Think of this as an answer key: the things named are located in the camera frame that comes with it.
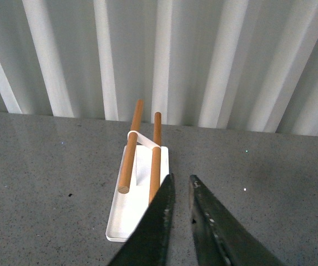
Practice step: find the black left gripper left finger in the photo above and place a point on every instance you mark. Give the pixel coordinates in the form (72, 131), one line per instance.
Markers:
(148, 244)

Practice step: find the white pleated curtain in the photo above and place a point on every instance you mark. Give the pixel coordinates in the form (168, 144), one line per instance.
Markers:
(244, 65)

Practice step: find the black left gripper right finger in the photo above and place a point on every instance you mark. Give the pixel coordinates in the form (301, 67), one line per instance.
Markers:
(218, 237)

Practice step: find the white rack with wooden bars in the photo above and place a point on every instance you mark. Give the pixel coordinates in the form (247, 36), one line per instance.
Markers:
(143, 168)

